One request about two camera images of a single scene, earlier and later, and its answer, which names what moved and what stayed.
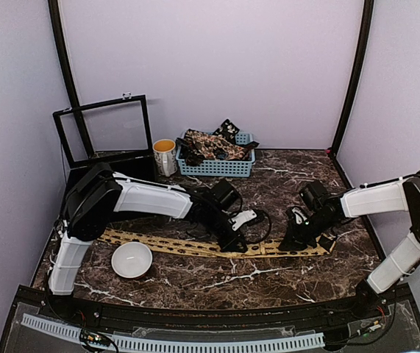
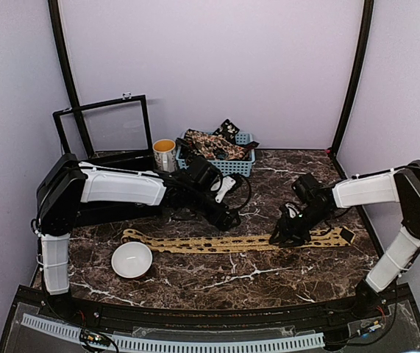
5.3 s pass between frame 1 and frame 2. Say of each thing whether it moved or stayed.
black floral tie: stayed
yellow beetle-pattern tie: moved
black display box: stayed
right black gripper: moved
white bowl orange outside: stayed
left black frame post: stayed
